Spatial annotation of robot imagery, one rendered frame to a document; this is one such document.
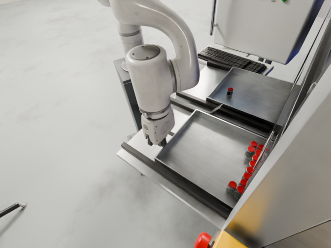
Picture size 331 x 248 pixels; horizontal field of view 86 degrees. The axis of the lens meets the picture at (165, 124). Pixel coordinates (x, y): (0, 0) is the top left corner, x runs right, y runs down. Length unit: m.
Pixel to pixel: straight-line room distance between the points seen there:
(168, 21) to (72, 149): 1.76
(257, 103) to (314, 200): 0.63
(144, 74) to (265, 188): 0.27
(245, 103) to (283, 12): 0.54
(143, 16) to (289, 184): 0.35
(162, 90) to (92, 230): 1.32
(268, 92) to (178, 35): 0.58
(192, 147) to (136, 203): 0.97
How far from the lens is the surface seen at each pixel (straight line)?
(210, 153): 0.62
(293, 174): 0.20
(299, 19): 1.17
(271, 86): 0.93
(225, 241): 0.39
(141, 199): 1.52
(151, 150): 0.64
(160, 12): 0.39
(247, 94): 0.85
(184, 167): 0.59
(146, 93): 0.39
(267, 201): 0.26
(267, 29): 1.22
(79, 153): 1.93
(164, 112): 0.44
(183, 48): 0.40
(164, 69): 0.38
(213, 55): 1.21
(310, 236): 0.29
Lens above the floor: 1.41
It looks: 49 degrees down
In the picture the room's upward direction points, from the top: 8 degrees counter-clockwise
